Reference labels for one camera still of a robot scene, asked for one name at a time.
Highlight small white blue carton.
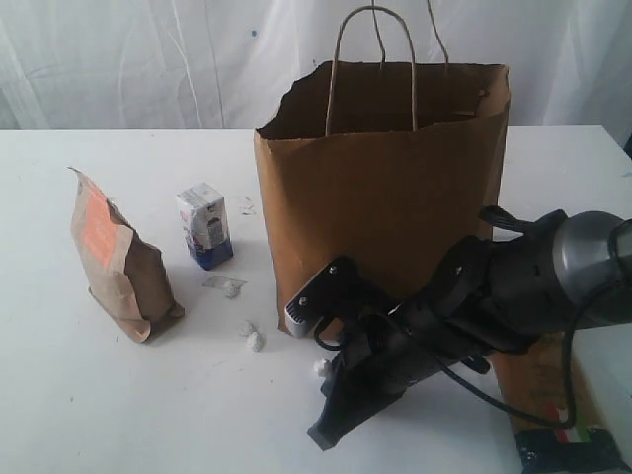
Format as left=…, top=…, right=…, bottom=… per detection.
left=176, top=183, right=233, bottom=271

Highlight brown paper shopping bag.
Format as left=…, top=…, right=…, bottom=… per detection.
left=254, top=56, right=511, bottom=307

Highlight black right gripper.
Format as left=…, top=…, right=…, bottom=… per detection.
left=307, top=234, right=575, bottom=451

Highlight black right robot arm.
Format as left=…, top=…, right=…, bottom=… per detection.
left=299, top=206, right=631, bottom=450

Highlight clear plastic wrapper scrap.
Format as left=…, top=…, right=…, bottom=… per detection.
left=202, top=275, right=245, bottom=291

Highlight spaghetti packet dark blue ends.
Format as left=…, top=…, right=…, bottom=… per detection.
left=491, top=334, right=631, bottom=473

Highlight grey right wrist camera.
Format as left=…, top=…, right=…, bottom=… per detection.
left=284, top=256, right=395, bottom=351

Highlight white crumb beside wrapper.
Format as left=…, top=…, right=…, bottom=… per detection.
left=222, top=280, right=241, bottom=299

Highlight black cable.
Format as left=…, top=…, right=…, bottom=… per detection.
left=313, top=231, right=632, bottom=430

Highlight kraft pouch with orange label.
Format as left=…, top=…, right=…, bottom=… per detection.
left=70, top=169, right=185, bottom=343

